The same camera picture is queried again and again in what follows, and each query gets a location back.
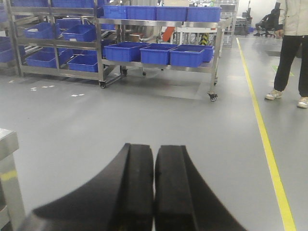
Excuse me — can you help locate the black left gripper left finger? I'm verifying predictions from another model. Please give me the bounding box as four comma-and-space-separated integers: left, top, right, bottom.
19, 143, 154, 231

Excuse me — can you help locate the steel cart with bins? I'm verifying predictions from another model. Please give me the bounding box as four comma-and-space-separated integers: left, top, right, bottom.
96, 7, 231, 102

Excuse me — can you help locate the steel table corner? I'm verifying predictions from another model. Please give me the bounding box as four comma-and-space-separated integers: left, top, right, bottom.
0, 128, 25, 231

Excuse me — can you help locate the standing person white jacket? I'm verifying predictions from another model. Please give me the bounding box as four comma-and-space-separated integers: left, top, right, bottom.
265, 0, 308, 109

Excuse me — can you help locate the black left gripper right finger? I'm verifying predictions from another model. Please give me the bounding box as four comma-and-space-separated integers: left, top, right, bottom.
155, 145, 245, 231

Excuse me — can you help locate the steel flow rack left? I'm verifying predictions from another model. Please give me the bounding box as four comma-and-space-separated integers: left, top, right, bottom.
0, 0, 126, 89

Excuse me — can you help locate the seated person in black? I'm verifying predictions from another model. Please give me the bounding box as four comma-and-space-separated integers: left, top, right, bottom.
254, 2, 283, 37

